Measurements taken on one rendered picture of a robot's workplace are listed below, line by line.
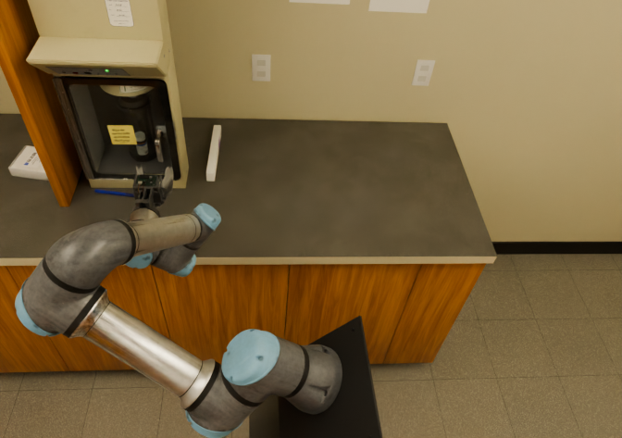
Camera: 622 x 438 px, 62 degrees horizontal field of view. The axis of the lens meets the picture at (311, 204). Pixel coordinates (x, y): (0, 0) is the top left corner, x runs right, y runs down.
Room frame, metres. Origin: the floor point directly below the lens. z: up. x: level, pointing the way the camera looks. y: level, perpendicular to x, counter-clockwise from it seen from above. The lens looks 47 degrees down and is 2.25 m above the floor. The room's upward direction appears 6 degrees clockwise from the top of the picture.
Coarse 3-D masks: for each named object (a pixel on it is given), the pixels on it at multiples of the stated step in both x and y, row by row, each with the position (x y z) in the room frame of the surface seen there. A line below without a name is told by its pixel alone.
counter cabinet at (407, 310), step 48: (0, 288) 0.88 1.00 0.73; (144, 288) 0.95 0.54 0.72; (192, 288) 0.97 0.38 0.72; (240, 288) 0.99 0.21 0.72; (288, 288) 1.02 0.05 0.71; (336, 288) 1.04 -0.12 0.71; (384, 288) 1.06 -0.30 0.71; (432, 288) 1.09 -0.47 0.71; (0, 336) 0.87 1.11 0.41; (48, 336) 0.89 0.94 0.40; (192, 336) 0.96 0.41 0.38; (288, 336) 1.02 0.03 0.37; (384, 336) 1.07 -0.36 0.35; (432, 336) 1.10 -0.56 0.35
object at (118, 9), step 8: (112, 0) 1.22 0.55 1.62; (120, 0) 1.22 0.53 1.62; (128, 0) 1.22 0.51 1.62; (112, 8) 1.22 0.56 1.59; (120, 8) 1.22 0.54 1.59; (128, 8) 1.22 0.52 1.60; (112, 16) 1.22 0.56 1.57; (120, 16) 1.22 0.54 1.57; (128, 16) 1.22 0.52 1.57; (112, 24) 1.21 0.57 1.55; (120, 24) 1.22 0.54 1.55; (128, 24) 1.22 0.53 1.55
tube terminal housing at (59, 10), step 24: (48, 0) 1.20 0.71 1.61; (72, 0) 1.20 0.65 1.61; (96, 0) 1.21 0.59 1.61; (144, 0) 1.23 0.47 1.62; (48, 24) 1.19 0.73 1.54; (72, 24) 1.20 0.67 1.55; (96, 24) 1.21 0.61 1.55; (144, 24) 1.23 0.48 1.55; (168, 24) 1.34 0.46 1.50; (168, 48) 1.29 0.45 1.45; (168, 72) 1.24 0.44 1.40
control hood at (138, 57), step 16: (32, 48) 1.13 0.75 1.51; (48, 48) 1.13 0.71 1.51; (64, 48) 1.14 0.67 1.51; (80, 48) 1.15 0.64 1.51; (96, 48) 1.16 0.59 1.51; (112, 48) 1.17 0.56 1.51; (128, 48) 1.17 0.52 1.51; (144, 48) 1.18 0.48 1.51; (160, 48) 1.19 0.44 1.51; (32, 64) 1.08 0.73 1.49; (48, 64) 1.09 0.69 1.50; (64, 64) 1.09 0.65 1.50; (80, 64) 1.09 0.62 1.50; (96, 64) 1.10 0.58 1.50; (112, 64) 1.10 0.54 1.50; (128, 64) 1.11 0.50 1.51; (144, 64) 1.11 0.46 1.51; (160, 64) 1.15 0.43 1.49
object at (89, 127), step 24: (72, 96) 1.18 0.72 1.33; (96, 96) 1.19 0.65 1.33; (120, 96) 1.20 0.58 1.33; (144, 96) 1.21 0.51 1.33; (168, 96) 1.23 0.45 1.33; (96, 120) 1.19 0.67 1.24; (120, 120) 1.20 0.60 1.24; (144, 120) 1.21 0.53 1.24; (168, 120) 1.22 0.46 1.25; (96, 144) 1.19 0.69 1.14; (120, 144) 1.20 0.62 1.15; (144, 144) 1.21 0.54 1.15; (168, 144) 1.22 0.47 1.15; (96, 168) 1.18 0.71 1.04; (120, 168) 1.19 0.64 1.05; (144, 168) 1.20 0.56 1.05
